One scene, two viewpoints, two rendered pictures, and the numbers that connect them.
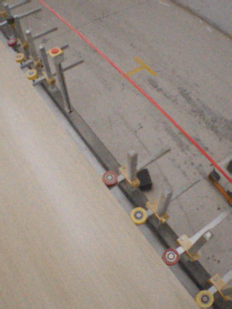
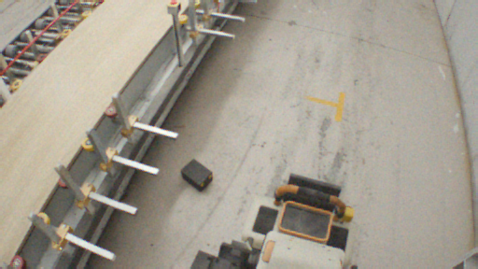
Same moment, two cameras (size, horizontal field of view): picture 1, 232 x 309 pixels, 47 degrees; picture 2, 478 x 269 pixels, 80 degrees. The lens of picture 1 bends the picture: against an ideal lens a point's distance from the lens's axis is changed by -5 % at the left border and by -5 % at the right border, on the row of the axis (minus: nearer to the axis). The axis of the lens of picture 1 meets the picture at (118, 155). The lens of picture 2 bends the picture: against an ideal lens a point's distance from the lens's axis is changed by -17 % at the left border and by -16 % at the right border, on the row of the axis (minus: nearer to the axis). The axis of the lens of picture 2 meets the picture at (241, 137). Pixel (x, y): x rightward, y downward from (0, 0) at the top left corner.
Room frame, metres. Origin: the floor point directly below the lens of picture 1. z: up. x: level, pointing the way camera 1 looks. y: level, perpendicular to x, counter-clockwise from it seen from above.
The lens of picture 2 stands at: (0.40, -1.40, 2.30)
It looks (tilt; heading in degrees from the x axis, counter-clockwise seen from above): 52 degrees down; 49
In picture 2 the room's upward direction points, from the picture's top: 1 degrees clockwise
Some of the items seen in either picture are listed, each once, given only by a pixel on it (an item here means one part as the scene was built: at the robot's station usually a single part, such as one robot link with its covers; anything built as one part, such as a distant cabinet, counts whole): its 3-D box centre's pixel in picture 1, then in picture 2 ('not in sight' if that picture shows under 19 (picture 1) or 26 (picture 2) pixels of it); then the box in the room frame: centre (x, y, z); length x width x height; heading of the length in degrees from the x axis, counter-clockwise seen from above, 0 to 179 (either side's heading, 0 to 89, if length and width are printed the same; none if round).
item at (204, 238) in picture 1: (195, 248); (77, 191); (0.26, -0.33, 0.91); 0.04 x 0.04 x 0.48; 32
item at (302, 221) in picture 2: not in sight; (303, 225); (1.02, -1.13, 0.87); 0.23 x 0.15 x 0.11; 122
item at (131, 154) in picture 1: (131, 175); (125, 123); (0.69, -0.07, 0.86); 0.04 x 0.04 x 0.48; 32
